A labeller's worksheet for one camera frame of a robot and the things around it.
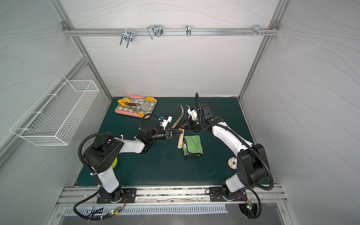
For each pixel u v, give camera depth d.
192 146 0.86
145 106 1.14
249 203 0.71
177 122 1.03
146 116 1.10
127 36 0.80
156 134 0.75
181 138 0.78
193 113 0.78
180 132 0.79
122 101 1.15
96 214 0.68
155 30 0.77
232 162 0.83
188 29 0.72
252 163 0.43
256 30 0.76
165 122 0.80
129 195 0.74
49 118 0.66
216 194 0.73
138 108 1.12
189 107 1.14
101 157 0.48
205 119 0.66
